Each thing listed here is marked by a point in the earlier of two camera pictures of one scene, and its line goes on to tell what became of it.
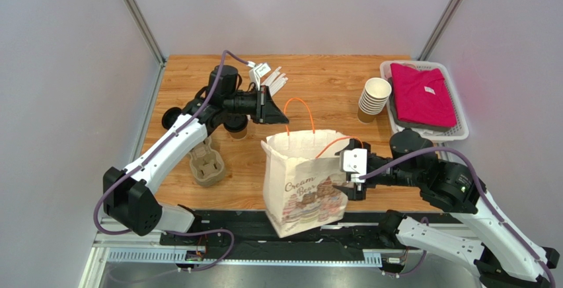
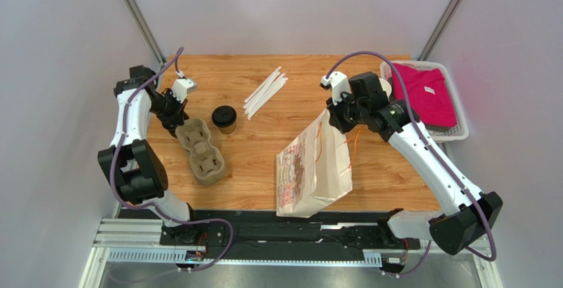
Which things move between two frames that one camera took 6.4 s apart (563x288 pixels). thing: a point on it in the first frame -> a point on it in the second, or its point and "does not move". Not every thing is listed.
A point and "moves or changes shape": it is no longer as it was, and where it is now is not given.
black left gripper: (267, 113) -> (177, 117)
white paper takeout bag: (300, 171) moves or changes shape
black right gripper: (358, 187) -> (339, 115)
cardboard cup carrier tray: (207, 166) does not move
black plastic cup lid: (235, 122) moves or changes shape
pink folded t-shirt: (422, 96) does not move
